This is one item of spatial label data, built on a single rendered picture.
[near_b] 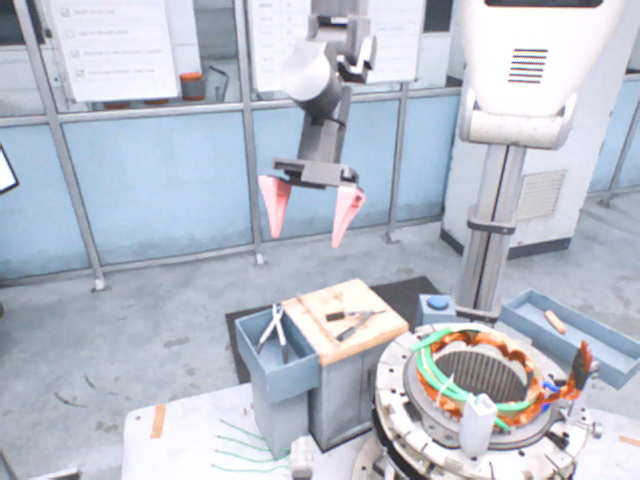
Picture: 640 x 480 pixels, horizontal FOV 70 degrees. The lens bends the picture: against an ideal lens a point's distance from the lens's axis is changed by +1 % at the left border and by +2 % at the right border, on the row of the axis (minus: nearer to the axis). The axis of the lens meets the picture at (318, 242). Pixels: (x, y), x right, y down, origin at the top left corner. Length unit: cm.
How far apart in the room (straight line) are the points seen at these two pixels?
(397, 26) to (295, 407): 238
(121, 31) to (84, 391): 174
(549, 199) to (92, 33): 279
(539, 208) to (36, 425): 301
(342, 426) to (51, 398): 173
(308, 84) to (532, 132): 62
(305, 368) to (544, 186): 259
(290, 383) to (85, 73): 212
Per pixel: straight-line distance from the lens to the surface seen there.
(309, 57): 53
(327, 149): 57
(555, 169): 327
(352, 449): 110
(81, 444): 230
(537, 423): 80
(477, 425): 68
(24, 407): 257
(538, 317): 114
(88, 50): 268
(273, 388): 88
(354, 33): 61
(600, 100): 330
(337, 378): 95
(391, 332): 94
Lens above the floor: 167
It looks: 30 degrees down
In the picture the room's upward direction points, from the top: straight up
